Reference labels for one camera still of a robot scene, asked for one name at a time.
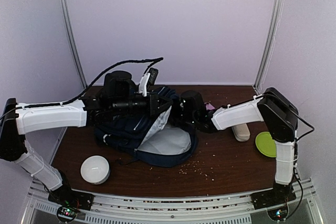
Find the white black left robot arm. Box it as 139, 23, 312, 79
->
1, 68, 173, 205

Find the purple smartphone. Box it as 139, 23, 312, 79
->
205, 102, 215, 111

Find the left aluminium frame post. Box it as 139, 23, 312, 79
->
60, 0, 87, 89

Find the green plate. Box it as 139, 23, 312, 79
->
255, 132, 276, 158

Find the beige glasses case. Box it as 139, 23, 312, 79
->
232, 124, 250, 142

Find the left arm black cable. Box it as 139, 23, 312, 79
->
0, 56, 164, 120

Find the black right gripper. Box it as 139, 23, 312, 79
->
163, 99, 196, 128

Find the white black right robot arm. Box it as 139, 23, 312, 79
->
172, 88, 298, 204

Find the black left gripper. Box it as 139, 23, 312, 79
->
111, 92, 173, 116

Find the right aluminium frame post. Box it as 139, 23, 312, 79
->
254, 0, 284, 93

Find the aluminium frame post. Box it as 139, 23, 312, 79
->
254, 0, 284, 93
60, 0, 87, 89

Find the white ceramic bowl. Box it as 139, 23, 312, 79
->
80, 155, 110, 185

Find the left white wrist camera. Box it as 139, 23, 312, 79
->
138, 68, 159, 97

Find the navy blue student backpack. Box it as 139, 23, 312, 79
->
93, 85, 200, 168

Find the white front rail frame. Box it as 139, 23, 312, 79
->
20, 179, 323, 224

